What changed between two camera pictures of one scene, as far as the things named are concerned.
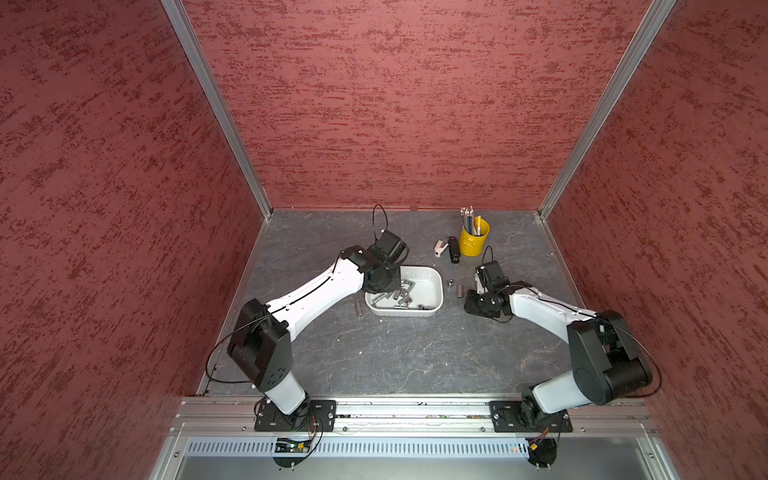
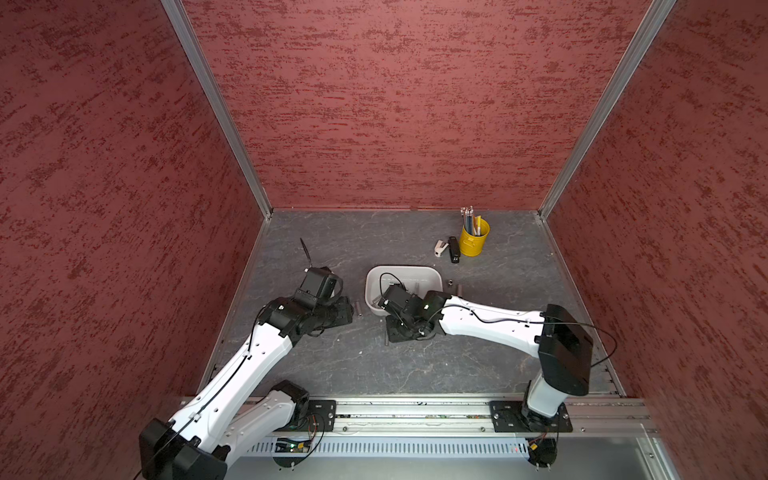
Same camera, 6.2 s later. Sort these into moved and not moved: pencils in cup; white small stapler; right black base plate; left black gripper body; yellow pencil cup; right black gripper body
Moved: right black gripper body; left black gripper body
Not moved: right black base plate; pencils in cup; white small stapler; yellow pencil cup
